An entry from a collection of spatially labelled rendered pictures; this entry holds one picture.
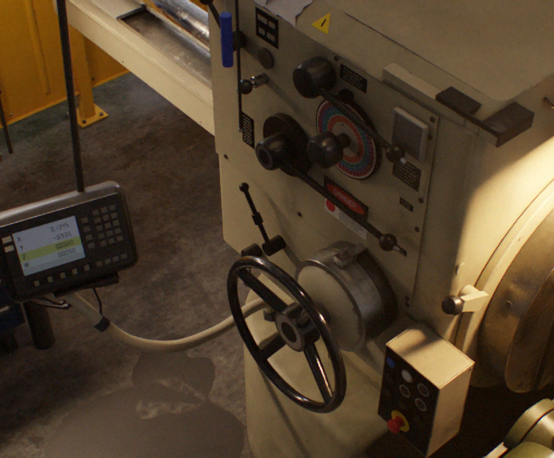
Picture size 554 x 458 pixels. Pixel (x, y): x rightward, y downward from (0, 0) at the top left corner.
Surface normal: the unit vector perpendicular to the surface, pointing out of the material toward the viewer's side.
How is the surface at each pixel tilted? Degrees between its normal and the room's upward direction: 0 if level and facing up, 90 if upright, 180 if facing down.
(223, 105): 90
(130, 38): 0
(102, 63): 90
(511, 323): 73
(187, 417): 0
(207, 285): 0
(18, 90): 90
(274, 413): 90
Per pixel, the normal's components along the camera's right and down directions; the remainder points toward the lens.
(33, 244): 0.40, 0.34
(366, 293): 0.43, -0.19
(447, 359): 0.00, -0.73
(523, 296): -0.67, 0.05
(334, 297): -0.51, 0.19
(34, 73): 0.65, 0.52
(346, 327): -0.35, 0.58
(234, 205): -0.77, 0.44
